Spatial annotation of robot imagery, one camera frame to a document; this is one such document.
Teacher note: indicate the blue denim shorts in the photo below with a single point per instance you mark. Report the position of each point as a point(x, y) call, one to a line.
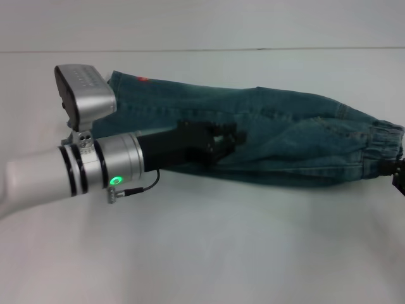
point(284, 136)

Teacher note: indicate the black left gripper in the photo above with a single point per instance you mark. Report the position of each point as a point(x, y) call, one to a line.
point(171, 145)

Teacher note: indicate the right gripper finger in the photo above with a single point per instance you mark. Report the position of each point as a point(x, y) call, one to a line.
point(400, 185)
point(390, 168)

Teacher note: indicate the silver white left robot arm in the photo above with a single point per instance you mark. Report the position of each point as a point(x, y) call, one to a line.
point(38, 177)

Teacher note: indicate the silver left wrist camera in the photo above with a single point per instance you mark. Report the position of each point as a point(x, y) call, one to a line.
point(91, 95)

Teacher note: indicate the silver camera mount bracket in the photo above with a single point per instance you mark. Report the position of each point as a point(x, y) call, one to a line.
point(83, 139)

